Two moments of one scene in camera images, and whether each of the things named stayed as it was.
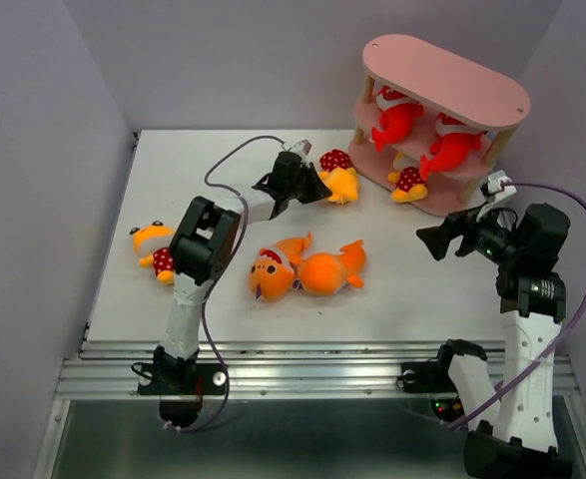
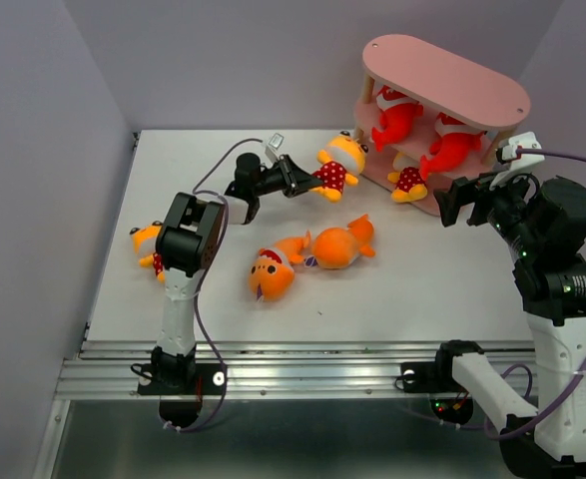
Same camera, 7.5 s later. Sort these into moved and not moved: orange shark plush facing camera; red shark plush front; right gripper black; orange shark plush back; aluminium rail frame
Moved: orange shark plush back; right gripper black
Not moved: red shark plush front; orange shark plush facing camera; aluminium rail frame
